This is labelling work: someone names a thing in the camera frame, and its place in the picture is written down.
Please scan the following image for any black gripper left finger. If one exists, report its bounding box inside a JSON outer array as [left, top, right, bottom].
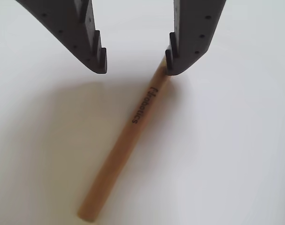
[[15, 0, 108, 75]]

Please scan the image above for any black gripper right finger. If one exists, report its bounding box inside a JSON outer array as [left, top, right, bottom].
[[165, 0, 227, 76]]

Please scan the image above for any light wooden pen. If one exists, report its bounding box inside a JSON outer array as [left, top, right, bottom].
[[77, 57, 172, 222]]

